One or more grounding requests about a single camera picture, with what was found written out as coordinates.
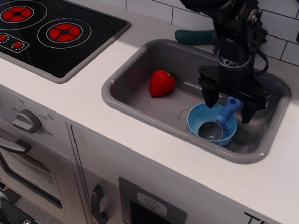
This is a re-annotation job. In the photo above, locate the grey plastic sink basin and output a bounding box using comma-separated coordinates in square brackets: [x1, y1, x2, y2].
[101, 39, 291, 164]

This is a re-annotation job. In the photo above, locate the black toy stove top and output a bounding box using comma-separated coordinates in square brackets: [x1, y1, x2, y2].
[0, 0, 130, 84]

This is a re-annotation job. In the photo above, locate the grey oven door handle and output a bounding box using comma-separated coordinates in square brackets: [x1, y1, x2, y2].
[0, 136, 31, 154]

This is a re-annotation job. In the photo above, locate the teal green toy vegetable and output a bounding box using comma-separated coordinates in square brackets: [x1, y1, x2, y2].
[174, 29, 214, 46]

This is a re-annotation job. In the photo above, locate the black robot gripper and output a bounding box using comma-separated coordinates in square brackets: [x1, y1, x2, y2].
[198, 51, 271, 124]

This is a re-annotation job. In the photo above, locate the grey cabinet door handle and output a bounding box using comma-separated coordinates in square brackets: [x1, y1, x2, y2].
[90, 185, 109, 224]

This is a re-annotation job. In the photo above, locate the red toy strawberry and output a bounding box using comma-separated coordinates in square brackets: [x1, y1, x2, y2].
[149, 70, 176, 97]

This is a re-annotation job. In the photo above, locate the grey oven dial knob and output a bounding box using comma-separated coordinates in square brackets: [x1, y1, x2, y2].
[12, 109, 42, 134]

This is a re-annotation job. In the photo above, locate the light blue plastic bowl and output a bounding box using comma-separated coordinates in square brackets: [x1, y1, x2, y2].
[186, 103, 238, 146]

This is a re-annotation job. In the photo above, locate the blue handled metal spoon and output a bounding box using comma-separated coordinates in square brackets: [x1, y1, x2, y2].
[198, 97, 241, 141]

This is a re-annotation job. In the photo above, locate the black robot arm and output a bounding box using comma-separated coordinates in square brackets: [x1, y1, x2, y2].
[180, 0, 271, 124]

